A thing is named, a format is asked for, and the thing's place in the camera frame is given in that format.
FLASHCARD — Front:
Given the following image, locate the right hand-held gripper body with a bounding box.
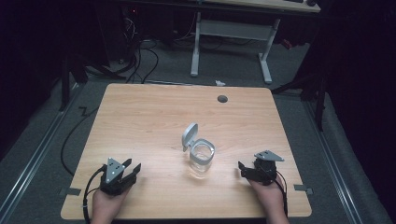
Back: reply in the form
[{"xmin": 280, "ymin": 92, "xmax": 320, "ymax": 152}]
[{"xmin": 247, "ymin": 149, "xmax": 285, "ymax": 187}]

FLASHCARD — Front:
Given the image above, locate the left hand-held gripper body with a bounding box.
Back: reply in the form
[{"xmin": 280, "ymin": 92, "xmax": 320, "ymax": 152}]
[{"xmin": 98, "ymin": 157, "xmax": 138, "ymax": 197}]

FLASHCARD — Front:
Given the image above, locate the clear glass jar grey lid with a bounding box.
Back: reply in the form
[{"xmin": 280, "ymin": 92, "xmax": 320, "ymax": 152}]
[{"xmin": 181, "ymin": 121, "xmax": 217, "ymax": 180}]

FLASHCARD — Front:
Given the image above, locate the grey tape strip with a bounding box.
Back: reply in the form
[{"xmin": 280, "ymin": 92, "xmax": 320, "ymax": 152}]
[
  {"xmin": 293, "ymin": 184, "xmax": 314, "ymax": 196},
  {"xmin": 59, "ymin": 187, "xmax": 82, "ymax": 197}
]

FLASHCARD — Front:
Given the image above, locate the black metal stand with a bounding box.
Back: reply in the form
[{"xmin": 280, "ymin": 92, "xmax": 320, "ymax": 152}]
[
  {"xmin": 58, "ymin": 54, "xmax": 125, "ymax": 112},
  {"xmin": 271, "ymin": 73, "xmax": 329, "ymax": 132}
]

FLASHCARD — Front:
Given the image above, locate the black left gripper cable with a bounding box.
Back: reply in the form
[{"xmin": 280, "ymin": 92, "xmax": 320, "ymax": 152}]
[{"xmin": 81, "ymin": 164, "xmax": 108, "ymax": 224}]

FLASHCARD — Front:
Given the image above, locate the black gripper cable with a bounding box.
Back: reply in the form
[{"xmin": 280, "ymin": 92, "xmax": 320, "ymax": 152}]
[
  {"xmin": 274, "ymin": 169, "xmax": 290, "ymax": 218},
  {"xmin": 81, "ymin": 164, "xmax": 108, "ymax": 224}
]

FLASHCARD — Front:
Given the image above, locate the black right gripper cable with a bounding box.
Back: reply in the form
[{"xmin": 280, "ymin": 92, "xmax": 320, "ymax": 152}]
[{"xmin": 274, "ymin": 169, "xmax": 290, "ymax": 218}]

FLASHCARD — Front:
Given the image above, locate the long black floor cable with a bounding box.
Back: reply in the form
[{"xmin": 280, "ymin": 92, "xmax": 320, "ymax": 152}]
[{"xmin": 60, "ymin": 106, "xmax": 101, "ymax": 177}]

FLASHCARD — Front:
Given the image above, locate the metal floor rail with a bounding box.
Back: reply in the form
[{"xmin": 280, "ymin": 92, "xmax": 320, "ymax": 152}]
[
  {"xmin": 304, "ymin": 102, "xmax": 364, "ymax": 224},
  {"xmin": 0, "ymin": 83, "xmax": 82, "ymax": 216}
]

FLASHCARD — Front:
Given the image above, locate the bundle of black cables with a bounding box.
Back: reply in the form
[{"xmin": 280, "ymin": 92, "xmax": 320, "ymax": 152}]
[{"xmin": 120, "ymin": 15, "xmax": 161, "ymax": 84}]

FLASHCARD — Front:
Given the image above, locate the white metal frame desk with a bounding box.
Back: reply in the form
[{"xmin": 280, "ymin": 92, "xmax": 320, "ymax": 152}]
[{"xmin": 189, "ymin": 0, "xmax": 321, "ymax": 85}]

